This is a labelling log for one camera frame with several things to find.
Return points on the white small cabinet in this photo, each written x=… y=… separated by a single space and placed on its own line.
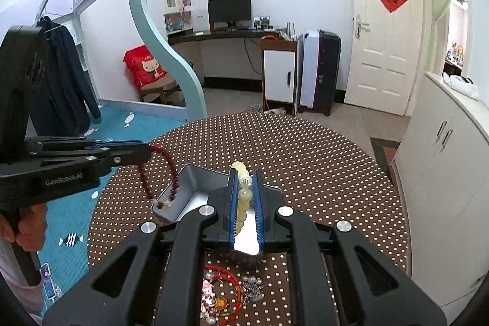
x=281 y=66

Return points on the white low cupboard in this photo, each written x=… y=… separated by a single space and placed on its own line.
x=442 y=169

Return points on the brown polka dot tablecloth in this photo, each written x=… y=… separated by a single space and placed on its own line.
x=320 y=172

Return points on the white and black suitcase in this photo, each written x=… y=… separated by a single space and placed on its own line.
x=321 y=59

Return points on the black computer monitor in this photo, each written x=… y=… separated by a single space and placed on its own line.
x=231 y=12

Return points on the person's left hand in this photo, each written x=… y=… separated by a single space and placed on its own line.
x=31 y=229

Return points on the white door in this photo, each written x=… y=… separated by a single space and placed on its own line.
x=384 y=56

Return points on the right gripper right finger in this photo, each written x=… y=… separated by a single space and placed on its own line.
x=336 y=275

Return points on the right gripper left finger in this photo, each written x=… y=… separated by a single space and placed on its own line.
x=154 y=276

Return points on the dark curved desk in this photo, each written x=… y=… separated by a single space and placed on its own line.
x=223 y=59

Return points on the red cat cushion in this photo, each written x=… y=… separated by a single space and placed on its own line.
x=143 y=67

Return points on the silver metal tin box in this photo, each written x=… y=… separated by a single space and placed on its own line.
x=191 y=192

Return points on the smartphone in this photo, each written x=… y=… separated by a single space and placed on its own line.
x=48 y=284

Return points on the dark blue hanging jacket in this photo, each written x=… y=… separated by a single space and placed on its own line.
x=65 y=105

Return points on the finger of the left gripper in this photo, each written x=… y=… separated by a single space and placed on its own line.
x=101 y=164
x=63 y=147

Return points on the wooden chair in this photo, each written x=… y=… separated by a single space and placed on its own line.
x=163 y=87

